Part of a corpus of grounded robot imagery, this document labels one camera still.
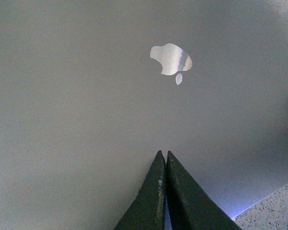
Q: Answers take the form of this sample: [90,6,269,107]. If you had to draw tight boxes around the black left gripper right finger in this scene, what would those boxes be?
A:
[166,151,241,230]

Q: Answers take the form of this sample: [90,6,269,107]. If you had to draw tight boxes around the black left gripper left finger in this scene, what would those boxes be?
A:
[114,151,166,230]

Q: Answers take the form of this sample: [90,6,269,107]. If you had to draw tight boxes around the grey laptop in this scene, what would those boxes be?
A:
[0,0,288,230]

